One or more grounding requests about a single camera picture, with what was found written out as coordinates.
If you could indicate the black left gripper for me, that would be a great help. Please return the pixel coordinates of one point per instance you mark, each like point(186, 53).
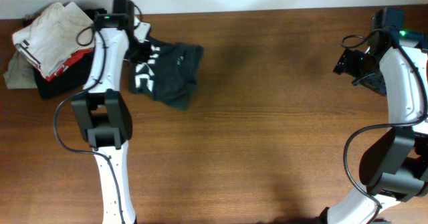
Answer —
point(145, 56)

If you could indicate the white folded shirt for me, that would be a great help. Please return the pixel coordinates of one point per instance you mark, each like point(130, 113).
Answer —
point(50, 39)

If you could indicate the red folded shirt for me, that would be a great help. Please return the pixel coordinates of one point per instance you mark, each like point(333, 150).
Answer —
point(75, 57)

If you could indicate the black folded shirt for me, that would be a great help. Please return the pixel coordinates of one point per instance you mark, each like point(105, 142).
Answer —
point(72, 78)

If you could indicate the dark green Nike t-shirt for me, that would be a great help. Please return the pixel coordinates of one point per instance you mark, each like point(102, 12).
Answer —
point(166, 72)

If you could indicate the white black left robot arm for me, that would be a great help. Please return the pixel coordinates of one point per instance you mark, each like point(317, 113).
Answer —
point(103, 118)

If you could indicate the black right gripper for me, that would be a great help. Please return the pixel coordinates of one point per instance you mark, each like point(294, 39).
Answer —
point(347, 63)

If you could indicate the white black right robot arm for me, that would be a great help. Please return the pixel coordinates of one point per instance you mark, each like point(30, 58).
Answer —
point(394, 169)

